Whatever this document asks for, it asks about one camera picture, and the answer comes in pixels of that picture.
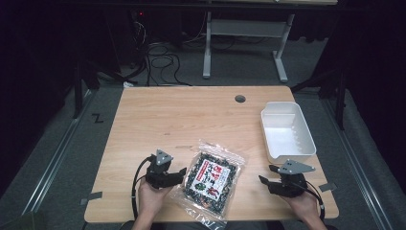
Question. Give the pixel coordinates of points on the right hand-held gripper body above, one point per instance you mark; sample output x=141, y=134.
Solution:
x=292, y=185

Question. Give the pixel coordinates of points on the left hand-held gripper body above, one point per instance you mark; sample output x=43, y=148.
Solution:
x=158, y=177

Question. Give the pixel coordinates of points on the clear bag of dried seaweed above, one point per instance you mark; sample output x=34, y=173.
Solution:
x=209, y=179

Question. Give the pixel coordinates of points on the white plastic bin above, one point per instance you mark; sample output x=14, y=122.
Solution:
x=287, y=134

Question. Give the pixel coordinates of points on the person's left hand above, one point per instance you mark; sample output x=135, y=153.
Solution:
x=151, y=199

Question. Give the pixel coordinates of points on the person's right hand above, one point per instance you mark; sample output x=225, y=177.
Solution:
x=304, y=206

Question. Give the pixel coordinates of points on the grey tape strip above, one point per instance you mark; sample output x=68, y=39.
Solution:
x=92, y=197
x=328, y=187

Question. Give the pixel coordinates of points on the person's dark clothing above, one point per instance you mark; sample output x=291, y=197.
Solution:
x=252, y=225

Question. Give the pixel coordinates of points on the white power plug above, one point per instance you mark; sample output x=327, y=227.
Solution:
x=128, y=84

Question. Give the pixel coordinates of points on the black metal stand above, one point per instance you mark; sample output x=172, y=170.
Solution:
x=77, y=89
x=341, y=96

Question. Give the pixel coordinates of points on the metal floor rail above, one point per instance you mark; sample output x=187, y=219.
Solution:
x=357, y=166
x=54, y=156

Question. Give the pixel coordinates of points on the white metal desk frame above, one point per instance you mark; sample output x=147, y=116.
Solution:
x=245, y=28

